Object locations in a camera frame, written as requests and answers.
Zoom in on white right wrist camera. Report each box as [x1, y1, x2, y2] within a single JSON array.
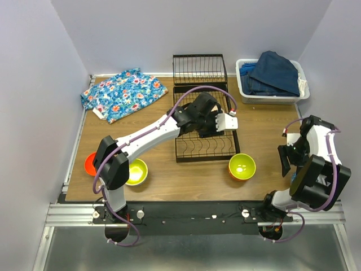
[[282, 128, 300, 146]]

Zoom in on blue triangle pattern bowl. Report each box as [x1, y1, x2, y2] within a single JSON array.
[[290, 172, 297, 185]]

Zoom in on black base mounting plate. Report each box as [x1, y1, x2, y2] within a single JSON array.
[[93, 200, 294, 237]]

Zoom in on blue floral cloth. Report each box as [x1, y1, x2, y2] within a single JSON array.
[[81, 68, 168, 124]]

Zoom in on yellow-green bowl left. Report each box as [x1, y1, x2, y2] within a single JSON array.
[[126, 159, 148, 186]]

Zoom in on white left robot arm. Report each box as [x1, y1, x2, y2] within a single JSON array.
[[93, 91, 238, 223]]

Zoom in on green orange bowl right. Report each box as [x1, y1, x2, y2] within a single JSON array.
[[228, 153, 257, 181]]

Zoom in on white perforated basket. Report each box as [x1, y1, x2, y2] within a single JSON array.
[[236, 59, 310, 105]]

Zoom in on dark blue jeans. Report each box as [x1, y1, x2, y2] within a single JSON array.
[[239, 51, 300, 97]]

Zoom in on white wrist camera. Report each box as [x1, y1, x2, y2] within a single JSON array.
[[215, 111, 238, 132], [282, 128, 300, 146]]

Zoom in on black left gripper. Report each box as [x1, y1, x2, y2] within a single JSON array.
[[196, 110, 224, 140]]

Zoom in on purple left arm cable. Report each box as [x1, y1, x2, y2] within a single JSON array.
[[93, 85, 238, 248]]

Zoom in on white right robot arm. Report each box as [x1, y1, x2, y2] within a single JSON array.
[[259, 115, 351, 221]]

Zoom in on aluminium frame rail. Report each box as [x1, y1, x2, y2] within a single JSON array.
[[45, 202, 346, 227]]

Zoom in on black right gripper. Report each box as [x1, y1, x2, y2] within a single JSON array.
[[278, 135, 310, 177]]

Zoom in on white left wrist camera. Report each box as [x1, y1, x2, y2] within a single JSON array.
[[215, 111, 238, 132]]

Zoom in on white bowl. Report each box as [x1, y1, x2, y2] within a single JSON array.
[[210, 103, 223, 115]]

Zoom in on black wire dish rack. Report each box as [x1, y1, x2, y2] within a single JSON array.
[[173, 54, 240, 163]]

